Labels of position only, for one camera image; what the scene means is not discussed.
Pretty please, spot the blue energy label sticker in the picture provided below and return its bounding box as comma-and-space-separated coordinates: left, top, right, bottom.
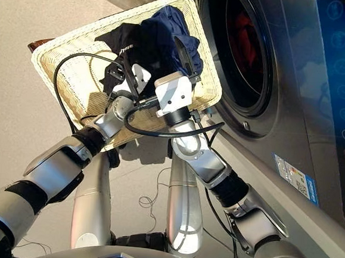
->
269, 153, 324, 209

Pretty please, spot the grey washing machine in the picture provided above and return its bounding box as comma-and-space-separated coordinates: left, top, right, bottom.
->
138, 0, 345, 258

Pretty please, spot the silver robot leg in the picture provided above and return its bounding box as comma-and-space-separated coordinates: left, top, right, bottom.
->
69, 150, 121, 253
161, 134, 212, 258

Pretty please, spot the thin floor wire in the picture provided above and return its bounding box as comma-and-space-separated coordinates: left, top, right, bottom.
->
21, 238, 54, 255

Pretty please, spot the coral red garment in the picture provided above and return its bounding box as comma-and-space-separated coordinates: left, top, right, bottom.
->
223, 10, 269, 80

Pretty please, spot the blue lit control panel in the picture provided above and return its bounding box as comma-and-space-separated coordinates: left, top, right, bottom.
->
297, 0, 345, 235

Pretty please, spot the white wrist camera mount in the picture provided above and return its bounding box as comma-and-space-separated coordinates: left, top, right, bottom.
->
115, 62, 154, 97
151, 69, 195, 122

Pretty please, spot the black caster wheel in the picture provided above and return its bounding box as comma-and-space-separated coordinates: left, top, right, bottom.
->
166, 139, 176, 160
107, 148, 122, 170

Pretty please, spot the silver robot torso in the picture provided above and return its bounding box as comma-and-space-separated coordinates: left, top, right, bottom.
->
26, 221, 210, 258

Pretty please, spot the navy blue garment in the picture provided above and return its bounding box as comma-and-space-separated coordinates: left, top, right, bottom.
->
136, 3, 209, 78

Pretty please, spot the brown wooden stool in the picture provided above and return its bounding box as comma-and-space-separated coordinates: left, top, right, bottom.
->
26, 37, 54, 54

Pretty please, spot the thin looped floor cable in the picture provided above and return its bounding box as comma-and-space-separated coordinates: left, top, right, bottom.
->
136, 164, 173, 234

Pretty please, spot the black garment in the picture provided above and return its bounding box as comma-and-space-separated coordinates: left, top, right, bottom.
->
90, 17, 181, 102

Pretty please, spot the pale woven laundry basket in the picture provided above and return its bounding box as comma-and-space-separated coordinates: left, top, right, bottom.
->
23, 0, 231, 162

